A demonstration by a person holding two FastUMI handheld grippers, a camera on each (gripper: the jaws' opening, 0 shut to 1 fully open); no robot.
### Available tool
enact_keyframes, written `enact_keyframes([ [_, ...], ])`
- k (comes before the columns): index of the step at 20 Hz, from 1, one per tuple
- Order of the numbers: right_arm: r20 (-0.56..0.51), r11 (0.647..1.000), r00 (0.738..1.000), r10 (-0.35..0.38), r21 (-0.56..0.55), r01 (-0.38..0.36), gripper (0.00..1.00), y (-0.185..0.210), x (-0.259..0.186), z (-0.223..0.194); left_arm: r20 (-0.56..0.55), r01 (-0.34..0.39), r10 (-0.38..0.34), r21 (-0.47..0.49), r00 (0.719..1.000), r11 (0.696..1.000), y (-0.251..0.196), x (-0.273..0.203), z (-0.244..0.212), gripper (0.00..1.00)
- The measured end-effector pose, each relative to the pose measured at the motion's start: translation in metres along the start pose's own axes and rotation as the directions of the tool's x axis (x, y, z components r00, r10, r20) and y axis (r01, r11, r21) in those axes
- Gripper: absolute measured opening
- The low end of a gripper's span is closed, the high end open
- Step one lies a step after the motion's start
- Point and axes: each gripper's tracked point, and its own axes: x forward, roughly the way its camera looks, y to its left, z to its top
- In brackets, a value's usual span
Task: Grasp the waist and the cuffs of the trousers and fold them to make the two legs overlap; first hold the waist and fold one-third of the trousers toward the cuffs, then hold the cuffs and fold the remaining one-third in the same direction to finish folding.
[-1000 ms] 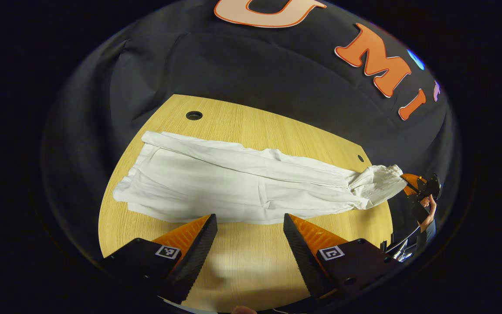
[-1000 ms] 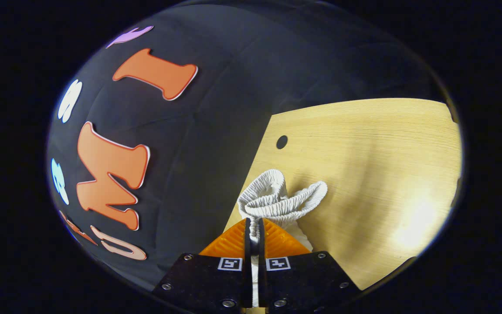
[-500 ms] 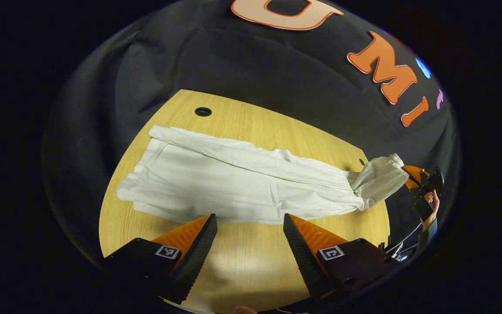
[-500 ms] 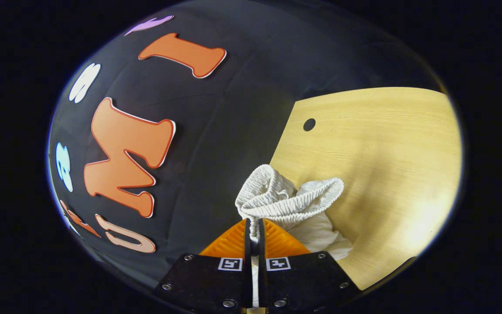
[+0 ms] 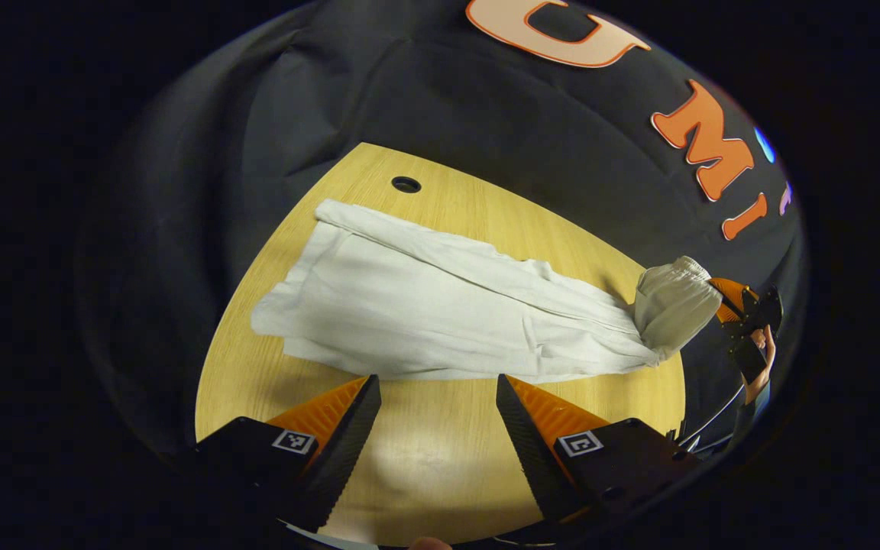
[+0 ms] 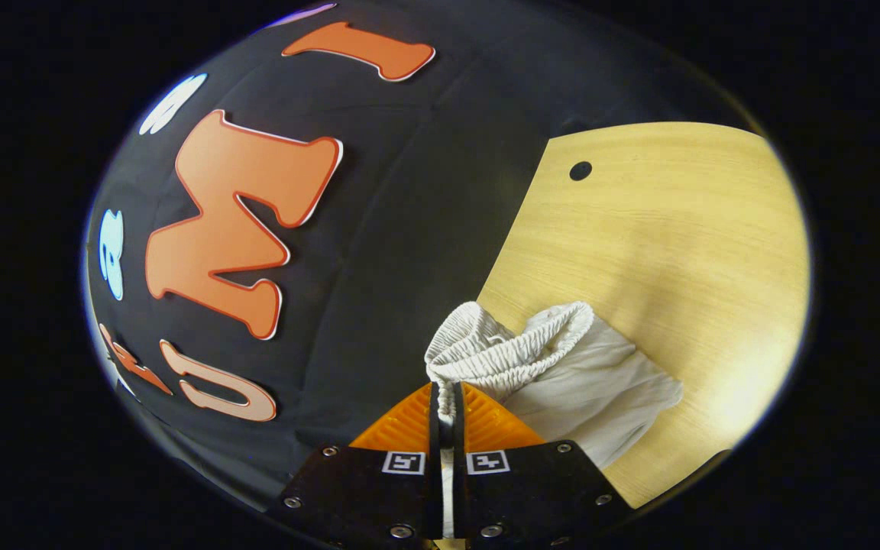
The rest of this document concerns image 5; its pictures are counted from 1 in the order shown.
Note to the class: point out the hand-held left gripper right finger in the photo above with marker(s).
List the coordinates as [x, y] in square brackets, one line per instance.
[535, 466]

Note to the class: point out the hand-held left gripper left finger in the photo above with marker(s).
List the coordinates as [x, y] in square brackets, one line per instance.
[344, 466]

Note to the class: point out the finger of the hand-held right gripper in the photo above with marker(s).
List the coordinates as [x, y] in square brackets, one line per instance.
[732, 294]

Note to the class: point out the white jeans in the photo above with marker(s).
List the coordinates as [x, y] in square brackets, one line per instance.
[425, 305]

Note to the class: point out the black backdrop cloth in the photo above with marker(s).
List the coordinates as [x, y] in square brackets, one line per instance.
[448, 99]

